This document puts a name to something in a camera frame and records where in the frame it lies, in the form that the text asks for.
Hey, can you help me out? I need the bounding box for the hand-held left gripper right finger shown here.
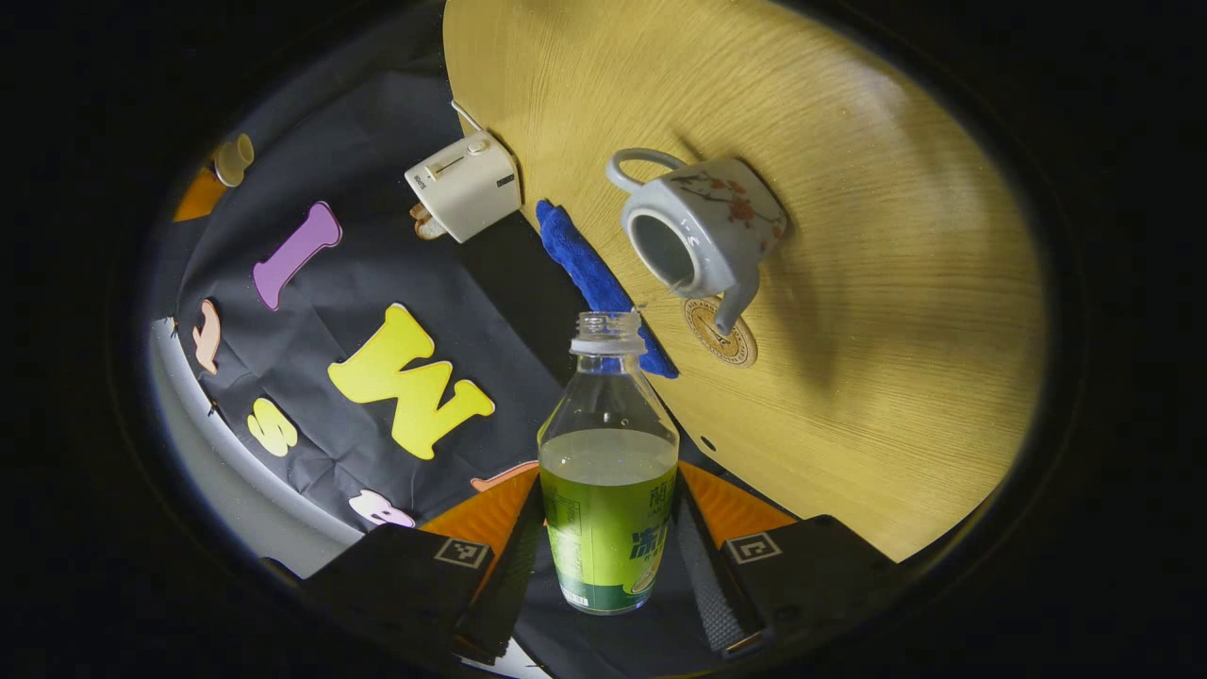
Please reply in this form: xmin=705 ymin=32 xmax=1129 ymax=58
xmin=674 ymin=460 xmax=906 ymax=661

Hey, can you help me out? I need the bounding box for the white floral teacup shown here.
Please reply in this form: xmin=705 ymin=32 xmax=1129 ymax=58
xmin=605 ymin=148 xmax=788 ymax=336

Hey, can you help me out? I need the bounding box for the cream teacup lid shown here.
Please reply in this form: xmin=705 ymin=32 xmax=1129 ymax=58
xmin=213 ymin=133 xmax=256 ymax=188

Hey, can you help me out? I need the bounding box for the round beige coaster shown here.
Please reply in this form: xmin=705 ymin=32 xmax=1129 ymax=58
xmin=684 ymin=297 xmax=758 ymax=369

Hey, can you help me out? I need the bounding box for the blue towel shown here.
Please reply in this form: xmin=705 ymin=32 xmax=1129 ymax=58
xmin=536 ymin=198 xmax=680 ymax=380

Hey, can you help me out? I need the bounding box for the green label water bottle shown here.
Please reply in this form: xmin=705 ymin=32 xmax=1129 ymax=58
xmin=537 ymin=311 xmax=680 ymax=616

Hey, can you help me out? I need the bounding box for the white toaster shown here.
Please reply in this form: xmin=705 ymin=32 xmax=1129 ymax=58
xmin=405 ymin=130 xmax=522 ymax=244

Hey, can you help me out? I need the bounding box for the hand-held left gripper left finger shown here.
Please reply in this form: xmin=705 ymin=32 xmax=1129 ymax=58
xmin=302 ymin=462 xmax=546 ymax=661

